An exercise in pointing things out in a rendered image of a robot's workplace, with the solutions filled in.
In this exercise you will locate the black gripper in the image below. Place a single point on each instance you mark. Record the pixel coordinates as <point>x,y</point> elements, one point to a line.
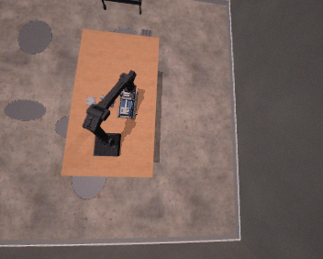
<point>131,89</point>

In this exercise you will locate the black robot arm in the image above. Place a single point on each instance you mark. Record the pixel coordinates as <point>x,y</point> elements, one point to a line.
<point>99,112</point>

